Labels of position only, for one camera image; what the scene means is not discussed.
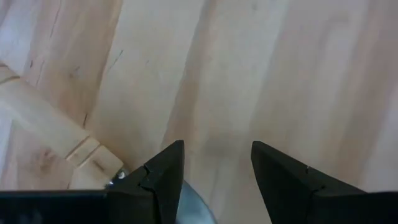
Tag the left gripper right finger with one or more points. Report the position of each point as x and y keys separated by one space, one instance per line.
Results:
x=289 y=193

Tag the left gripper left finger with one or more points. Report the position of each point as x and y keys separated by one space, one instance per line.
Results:
x=155 y=193

